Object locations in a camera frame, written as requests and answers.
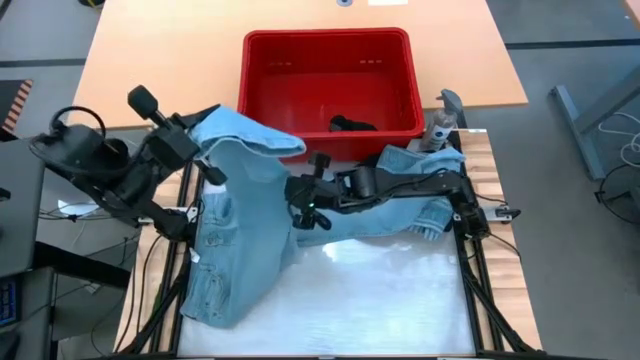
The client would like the blue white striped shirt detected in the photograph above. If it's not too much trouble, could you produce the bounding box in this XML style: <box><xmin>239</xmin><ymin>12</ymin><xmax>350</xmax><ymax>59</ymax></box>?
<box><xmin>375</xmin><ymin>144</ymin><xmax>467</xmax><ymax>242</ymax></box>

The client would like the grey metal desk frame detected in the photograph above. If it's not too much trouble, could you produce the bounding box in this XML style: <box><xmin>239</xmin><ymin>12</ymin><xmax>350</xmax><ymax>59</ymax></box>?
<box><xmin>549</xmin><ymin>64</ymin><xmax>640</xmax><ymax>181</ymax></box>

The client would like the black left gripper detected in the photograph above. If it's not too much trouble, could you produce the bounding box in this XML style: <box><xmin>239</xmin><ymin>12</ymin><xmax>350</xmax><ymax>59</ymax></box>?
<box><xmin>127</xmin><ymin>84</ymin><xmax>229</xmax><ymax>186</ymax></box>

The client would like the black aluminium table frame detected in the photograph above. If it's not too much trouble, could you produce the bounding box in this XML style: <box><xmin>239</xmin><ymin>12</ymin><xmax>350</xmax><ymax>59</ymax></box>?
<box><xmin>114</xmin><ymin>129</ymin><xmax>546</xmax><ymax>360</ymax></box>

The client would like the light wooden table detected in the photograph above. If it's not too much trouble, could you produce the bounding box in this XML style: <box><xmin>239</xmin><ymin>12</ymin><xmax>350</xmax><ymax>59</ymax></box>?
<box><xmin>64</xmin><ymin>0</ymin><xmax>530</xmax><ymax>134</ymax></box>

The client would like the dark hazard-edged floor mat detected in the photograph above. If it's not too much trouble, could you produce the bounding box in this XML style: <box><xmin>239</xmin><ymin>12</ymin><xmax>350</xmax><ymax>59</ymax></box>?
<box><xmin>0</xmin><ymin>78</ymin><xmax>34</xmax><ymax>134</ymax></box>

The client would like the white spray bottle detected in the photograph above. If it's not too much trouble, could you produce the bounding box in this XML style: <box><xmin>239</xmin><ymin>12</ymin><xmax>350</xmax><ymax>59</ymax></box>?
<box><xmin>421</xmin><ymin>88</ymin><xmax>464</xmax><ymax>153</ymax></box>

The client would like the red plastic laundry bin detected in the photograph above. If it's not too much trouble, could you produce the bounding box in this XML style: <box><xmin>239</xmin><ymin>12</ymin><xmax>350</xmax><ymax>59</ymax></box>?
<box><xmin>235</xmin><ymin>27</ymin><xmax>426</xmax><ymax>164</ymax></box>

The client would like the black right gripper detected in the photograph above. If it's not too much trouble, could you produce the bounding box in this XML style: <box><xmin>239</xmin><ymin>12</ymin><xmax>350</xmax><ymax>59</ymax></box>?
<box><xmin>284</xmin><ymin>152</ymin><xmax>351</xmax><ymax>232</ymax></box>

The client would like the black round floor base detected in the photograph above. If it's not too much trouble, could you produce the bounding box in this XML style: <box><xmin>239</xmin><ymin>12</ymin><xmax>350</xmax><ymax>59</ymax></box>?
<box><xmin>593</xmin><ymin>163</ymin><xmax>640</xmax><ymax>229</ymax></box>

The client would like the white round device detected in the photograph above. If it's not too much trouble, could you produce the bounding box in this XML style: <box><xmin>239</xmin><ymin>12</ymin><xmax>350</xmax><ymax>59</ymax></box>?
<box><xmin>56</xmin><ymin>198</ymin><xmax>104</xmax><ymax>217</ymax></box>

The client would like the black garment with print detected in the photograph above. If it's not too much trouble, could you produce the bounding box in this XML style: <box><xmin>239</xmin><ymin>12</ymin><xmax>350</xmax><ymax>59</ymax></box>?
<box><xmin>328</xmin><ymin>114</ymin><xmax>379</xmax><ymax>133</ymax></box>

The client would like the white cable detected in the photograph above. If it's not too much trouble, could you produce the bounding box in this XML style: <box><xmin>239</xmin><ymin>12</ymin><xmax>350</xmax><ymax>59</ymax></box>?
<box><xmin>597</xmin><ymin>112</ymin><xmax>640</xmax><ymax>169</ymax></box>

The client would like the light blue denim shirt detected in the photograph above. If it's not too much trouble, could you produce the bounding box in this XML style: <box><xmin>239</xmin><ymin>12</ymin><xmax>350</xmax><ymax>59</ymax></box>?
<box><xmin>179</xmin><ymin>104</ymin><xmax>469</xmax><ymax>330</ymax></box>

